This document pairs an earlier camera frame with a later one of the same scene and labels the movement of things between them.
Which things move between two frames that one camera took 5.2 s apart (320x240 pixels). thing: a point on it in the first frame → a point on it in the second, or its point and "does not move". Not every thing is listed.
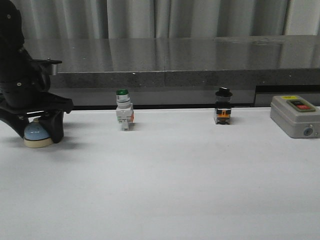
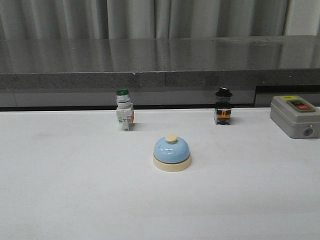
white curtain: x=78 y=19 does not move
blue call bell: x=36 y=135 → x=171 y=154
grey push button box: x=295 y=116 does not move
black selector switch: x=222 y=112 does not move
